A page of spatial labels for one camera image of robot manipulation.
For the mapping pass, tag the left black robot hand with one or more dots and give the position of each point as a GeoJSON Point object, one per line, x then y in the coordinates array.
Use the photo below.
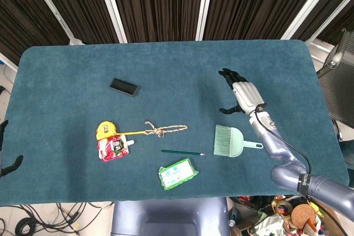
{"type": "Point", "coordinates": [12, 165]}

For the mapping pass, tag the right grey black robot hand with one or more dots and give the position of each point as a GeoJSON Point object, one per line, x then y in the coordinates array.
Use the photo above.
{"type": "Point", "coordinates": [247, 93]}

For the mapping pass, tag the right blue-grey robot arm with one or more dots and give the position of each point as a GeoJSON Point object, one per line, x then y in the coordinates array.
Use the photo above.
{"type": "Point", "coordinates": [276, 147]}

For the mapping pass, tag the yellow tape measure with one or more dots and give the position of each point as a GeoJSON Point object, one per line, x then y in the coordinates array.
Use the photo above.
{"type": "Point", "coordinates": [106, 129]}

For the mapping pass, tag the mint green dustpan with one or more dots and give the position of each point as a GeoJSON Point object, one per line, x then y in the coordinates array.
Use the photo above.
{"type": "Point", "coordinates": [237, 142]}

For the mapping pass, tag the mint green brush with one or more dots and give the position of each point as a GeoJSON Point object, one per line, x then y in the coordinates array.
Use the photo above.
{"type": "Point", "coordinates": [221, 140]}

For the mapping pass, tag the teal table mat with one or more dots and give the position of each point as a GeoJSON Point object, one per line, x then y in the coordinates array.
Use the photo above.
{"type": "Point", "coordinates": [177, 67]}

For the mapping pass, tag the green pencil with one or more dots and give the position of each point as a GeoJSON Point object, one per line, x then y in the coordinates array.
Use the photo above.
{"type": "Point", "coordinates": [179, 152]}

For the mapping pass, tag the black mesh chair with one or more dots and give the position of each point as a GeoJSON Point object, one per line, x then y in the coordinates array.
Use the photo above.
{"type": "Point", "coordinates": [337, 95]}

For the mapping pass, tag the red drink pouch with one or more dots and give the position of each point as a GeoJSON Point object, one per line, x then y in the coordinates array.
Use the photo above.
{"type": "Point", "coordinates": [113, 149]}

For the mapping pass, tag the green wet wipes pack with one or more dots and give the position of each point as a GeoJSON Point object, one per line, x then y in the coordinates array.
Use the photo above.
{"type": "Point", "coordinates": [177, 173]}

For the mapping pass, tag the black rectangular box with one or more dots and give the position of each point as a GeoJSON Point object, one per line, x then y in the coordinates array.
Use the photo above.
{"type": "Point", "coordinates": [123, 86]}

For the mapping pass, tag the black pleated curtain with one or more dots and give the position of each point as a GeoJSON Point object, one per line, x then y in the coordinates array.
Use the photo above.
{"type": "Point", "coordinates": [160, 4]}

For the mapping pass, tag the cardboard box of clutter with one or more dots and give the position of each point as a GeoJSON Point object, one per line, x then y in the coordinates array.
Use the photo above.
{"type": "Point", "coordinates": [265, 219]}

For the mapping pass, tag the round cork disc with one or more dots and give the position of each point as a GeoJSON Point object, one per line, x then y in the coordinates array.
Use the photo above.
{"type": "Point", "coordinates": [303, 215]}

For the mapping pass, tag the blue-grey robot torso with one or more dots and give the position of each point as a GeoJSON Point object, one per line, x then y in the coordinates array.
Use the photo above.
{"type": "Point", "coordinates": [166, 216]}

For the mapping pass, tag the white aluminium frame post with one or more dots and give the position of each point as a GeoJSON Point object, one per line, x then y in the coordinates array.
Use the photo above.
{"type": "Point", "coordinates": [205, 6]}
{"type": "Point", "coordinates": [112, 6]}
{"type": "Point", "coordinates": [52, 9]}
{"type": "Point", "coordinates": [309, 6]}
{"type": "Point", "coordinates": [332, 17]}

